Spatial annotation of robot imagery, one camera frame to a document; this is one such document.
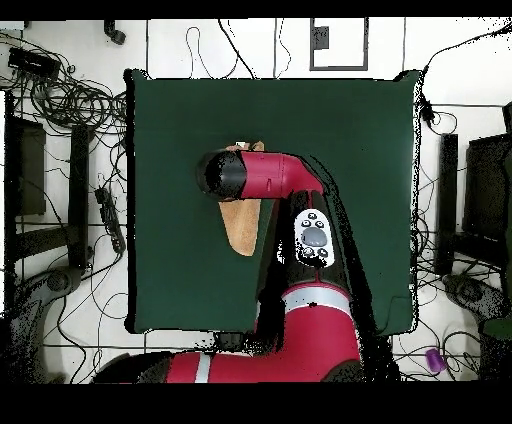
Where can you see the tan terry towel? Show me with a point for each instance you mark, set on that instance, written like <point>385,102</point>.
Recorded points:
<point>242,228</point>

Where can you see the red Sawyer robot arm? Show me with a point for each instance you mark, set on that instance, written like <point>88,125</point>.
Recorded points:
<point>316,328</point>

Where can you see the dark flat panel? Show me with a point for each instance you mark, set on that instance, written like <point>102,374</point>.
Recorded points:
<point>30,168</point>

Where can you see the dark green table cloth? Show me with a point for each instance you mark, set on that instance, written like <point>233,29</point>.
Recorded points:
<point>180,240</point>

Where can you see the black power strip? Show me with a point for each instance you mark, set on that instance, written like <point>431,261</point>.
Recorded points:
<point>110,218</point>

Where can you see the black upright bar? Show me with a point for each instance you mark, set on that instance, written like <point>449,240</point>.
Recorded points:
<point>447,200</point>
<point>78,192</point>

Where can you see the small dark grey block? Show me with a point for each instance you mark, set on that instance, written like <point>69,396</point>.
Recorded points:
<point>321,38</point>

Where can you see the small black object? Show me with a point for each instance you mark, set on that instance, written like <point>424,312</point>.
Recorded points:
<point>117,37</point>

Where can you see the dark speckled monitor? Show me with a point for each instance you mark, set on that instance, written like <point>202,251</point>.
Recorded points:
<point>486,188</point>

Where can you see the purple object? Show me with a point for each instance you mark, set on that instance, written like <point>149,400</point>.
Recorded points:
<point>435,361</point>

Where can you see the dark green round object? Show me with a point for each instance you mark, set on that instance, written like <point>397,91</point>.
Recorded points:
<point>498,328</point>

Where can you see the black rectangular box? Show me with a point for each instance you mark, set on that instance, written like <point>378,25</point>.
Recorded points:
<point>32,62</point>

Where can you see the grey rectangular frame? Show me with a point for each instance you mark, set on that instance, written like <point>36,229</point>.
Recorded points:
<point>338,68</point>

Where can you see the dark grey pedestal leg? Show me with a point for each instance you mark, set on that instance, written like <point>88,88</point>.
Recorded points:
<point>472,292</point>
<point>60,280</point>

